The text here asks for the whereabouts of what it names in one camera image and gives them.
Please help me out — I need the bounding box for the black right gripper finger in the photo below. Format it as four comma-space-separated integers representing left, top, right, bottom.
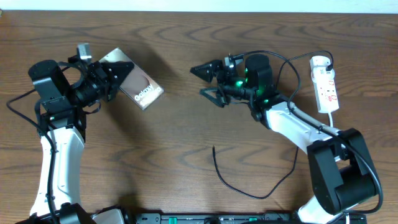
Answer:
190, 60, 223, 83
199, 88, 224, 108

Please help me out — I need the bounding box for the Samsung Galaxy smartphone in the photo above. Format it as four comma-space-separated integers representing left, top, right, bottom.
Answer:
99, 48, 164, 110

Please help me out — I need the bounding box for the black charger cable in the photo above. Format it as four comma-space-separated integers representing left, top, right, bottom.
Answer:
212, 50, 335, 200

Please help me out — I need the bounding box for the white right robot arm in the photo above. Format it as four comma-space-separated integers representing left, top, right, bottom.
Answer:
190, 50, 383, 223

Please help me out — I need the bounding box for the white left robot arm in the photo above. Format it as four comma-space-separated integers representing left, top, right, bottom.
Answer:
25, 58, 134, 223

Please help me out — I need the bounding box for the white charger plug adapter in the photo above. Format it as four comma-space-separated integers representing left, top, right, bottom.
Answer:
310, 55, 333, 73

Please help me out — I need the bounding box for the white power strip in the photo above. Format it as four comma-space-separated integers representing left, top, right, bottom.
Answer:
311, 70, 339, 113

